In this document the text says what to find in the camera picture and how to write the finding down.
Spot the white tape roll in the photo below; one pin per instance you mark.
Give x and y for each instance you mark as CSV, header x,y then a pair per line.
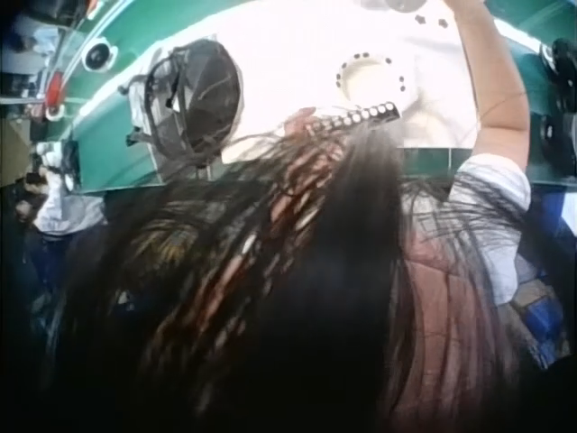
x,y
55,113

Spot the red plastic part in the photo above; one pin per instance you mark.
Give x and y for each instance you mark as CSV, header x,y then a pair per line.
x,y
54,86

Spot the black strip with white studs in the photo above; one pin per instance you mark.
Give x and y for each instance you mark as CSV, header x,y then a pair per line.
x,y
360,116

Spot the white round socket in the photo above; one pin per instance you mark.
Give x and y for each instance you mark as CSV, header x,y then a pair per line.
x,y
97,55

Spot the large white moulded panel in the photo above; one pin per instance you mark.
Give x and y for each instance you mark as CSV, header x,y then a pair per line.
x,y
288,49

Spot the person's left hand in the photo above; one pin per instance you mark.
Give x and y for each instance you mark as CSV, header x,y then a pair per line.
x,y
298,122

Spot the dark round mesh cover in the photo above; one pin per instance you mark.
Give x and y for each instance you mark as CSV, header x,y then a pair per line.
x,y
209,97

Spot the grey round fitting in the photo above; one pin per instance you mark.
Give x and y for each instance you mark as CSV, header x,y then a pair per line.
x,y
399,3

